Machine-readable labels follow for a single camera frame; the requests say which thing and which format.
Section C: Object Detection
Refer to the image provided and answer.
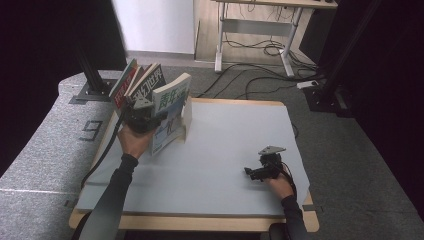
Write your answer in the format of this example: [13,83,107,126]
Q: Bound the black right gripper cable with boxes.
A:
[279,161,298,196]

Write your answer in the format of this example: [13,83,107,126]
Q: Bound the white metal desk frame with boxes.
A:
[212,0,338,78]

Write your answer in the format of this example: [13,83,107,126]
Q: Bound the black slanted metal stand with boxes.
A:
[302,0,384,118]

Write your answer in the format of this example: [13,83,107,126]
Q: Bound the dark curtain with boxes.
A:
[316,0,424,214]
[0,0,130,178]

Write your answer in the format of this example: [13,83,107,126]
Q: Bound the white magazine green lettering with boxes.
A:
[148,72,193,157]

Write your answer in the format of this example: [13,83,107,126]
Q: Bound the person's right hand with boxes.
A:
[264,173,296,201]

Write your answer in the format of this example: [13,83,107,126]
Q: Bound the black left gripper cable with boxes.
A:
[79,108,129,192]

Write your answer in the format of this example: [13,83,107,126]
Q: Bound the person's right leg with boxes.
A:
[268,223,290,240]

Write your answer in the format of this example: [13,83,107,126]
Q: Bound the wooden table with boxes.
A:
[68,95,320,233]

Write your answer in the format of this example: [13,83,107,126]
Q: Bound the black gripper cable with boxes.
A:
[79,108,129,192]
[279,161,298,196]

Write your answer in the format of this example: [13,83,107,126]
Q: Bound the person's left hand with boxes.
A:
[117,123,157,160]

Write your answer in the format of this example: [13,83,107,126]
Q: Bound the black metal stand square base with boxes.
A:
[69,33,123,103]

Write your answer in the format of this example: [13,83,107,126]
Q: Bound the black floor cables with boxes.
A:
[196,39,326,101]

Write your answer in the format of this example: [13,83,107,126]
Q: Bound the dark blue lava magazine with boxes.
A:
[127,62,167,105]

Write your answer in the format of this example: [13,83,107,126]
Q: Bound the white power strip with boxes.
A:
[296,79,320,91]

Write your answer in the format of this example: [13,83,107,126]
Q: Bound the beige expandable book rack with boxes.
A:
[175,95,194,145]

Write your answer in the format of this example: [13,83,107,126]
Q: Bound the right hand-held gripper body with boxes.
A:
[257,145,287,183]

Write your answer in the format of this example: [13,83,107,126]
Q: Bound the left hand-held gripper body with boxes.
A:
[124,95,158,135]

